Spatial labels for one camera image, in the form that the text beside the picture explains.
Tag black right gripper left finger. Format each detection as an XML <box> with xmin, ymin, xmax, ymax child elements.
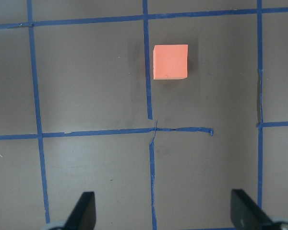
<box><xmin>64</xmin><ymin>192</ymin><xmax>96</xmax><ymax>230</ymax></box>

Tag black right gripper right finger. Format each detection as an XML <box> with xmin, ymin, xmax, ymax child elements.
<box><xmin>230</xmin><ymin>189</ymin><xmax>273</xmax><ymax>230</ymax></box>

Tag orange foam cube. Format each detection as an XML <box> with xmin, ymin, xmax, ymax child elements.
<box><xmin>153</xmin><ymin>44</ymin><xmax>188</xmax><ymax>80</ymax></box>

